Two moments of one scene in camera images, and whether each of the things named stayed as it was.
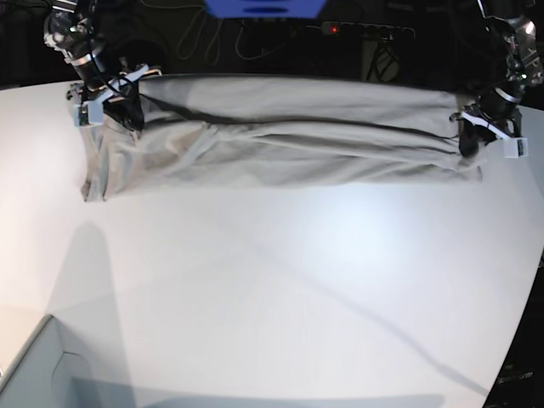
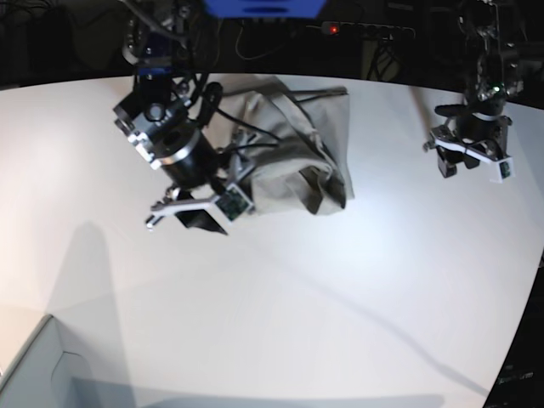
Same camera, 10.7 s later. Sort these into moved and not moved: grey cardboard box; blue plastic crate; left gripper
Moved: left gripper
Not moved: blue plastic crate; grey cardboard box
